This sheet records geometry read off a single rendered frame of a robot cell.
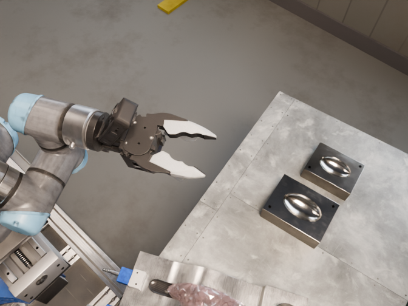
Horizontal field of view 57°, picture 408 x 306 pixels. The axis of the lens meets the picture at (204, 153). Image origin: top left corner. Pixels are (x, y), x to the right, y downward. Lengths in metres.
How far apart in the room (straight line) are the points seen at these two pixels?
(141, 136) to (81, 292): 1.33
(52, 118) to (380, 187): 1.12
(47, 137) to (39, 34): 2.53
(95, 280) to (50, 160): 1.18
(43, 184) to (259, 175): 0.81
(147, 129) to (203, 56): 2.19
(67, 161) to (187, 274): 0.53
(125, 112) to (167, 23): 2.53
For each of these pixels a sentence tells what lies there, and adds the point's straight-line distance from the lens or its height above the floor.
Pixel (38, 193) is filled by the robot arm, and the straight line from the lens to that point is 0.74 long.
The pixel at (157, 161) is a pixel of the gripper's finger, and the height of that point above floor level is 1.46.
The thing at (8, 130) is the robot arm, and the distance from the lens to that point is 1.02.
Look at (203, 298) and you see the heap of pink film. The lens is 1.08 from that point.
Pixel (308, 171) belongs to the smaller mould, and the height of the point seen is 0.86.
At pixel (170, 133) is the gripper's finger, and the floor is 1.46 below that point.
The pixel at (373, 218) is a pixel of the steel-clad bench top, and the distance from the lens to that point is 1.38.
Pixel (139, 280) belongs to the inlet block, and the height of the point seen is 0.88.
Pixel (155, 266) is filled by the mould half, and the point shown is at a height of 0.86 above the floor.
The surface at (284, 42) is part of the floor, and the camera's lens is 2.96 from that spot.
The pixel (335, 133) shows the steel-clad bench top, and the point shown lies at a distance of 1.50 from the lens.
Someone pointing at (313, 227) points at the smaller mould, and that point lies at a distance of 1.23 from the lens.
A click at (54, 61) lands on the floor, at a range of 2.97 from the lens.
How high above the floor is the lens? 1.99
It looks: 60 degrees down
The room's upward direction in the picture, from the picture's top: straight up
